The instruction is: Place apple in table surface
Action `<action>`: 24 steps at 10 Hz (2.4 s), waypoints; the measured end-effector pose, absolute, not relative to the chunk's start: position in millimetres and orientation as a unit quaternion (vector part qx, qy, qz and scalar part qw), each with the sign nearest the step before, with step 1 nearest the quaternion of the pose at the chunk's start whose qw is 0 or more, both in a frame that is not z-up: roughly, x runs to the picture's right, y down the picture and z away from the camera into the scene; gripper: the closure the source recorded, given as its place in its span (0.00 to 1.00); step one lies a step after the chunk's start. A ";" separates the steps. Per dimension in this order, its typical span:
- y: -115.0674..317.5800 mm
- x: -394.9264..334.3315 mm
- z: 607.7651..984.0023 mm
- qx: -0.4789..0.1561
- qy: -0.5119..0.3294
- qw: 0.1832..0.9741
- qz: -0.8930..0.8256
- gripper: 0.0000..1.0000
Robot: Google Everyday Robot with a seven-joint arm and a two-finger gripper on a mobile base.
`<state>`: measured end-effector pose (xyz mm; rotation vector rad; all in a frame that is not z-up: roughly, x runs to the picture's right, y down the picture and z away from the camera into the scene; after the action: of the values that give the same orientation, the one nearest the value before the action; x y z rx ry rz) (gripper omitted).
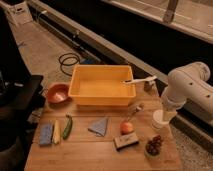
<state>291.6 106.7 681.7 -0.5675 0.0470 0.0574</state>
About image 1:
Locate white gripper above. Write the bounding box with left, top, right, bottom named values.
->
left=135, top=81, right=155, bottom=112

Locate red yellow apple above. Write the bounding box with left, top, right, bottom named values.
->
left=120, top=122, right=134, bottom=135

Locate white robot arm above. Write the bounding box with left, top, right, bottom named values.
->
left=152, top=62, right=213, bottom=129

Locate white cup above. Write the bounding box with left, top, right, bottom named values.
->
left=152, top=110, right=168, bottom=130

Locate black wooden block eraser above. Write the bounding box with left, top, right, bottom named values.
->
left=114, top=132, right=139, bottom=151

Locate bowl of dark grapes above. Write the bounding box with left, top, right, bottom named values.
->
left=145, top=135, right=163, bottom=157

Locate blue folded cloth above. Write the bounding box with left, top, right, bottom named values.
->
left=88, top=117, right=108, bottom=137

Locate yellow plastic bin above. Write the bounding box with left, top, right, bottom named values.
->
left=68, top=65, right=136, bottom=106

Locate green cucumber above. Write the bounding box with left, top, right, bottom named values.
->
left=62, top=115, right=73, bottom=140

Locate wooden cutting board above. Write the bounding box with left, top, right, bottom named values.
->
left=24, top=84, right=182, bottom=171

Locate orange bowl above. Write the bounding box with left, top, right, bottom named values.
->
left=46, top=83, right=69, bottom=104

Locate yellow corn cob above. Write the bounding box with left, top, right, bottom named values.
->
left=52, top=120, right=61, bottom=144

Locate blue sponge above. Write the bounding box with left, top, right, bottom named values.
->
left=39, top=123, right=53, bottom=146

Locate white box on floor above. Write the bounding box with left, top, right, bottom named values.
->
left=6, top=2, right=33, bottom=26

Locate black coiled cable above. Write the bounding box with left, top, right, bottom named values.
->
left=58, top=52, right=82, bottom=77

